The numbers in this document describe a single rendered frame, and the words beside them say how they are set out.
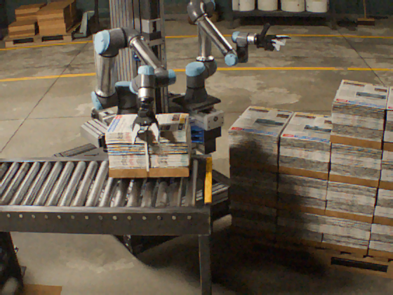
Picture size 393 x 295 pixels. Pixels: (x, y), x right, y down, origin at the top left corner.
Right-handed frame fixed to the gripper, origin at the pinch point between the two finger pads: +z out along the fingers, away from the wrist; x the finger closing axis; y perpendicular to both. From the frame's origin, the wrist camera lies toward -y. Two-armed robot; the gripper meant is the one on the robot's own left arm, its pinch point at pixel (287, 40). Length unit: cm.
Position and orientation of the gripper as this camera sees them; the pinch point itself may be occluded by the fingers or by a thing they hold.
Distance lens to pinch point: 326.2
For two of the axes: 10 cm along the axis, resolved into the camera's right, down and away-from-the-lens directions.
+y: 1.0, 8.4, 5.4
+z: 8.8, 1.8, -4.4
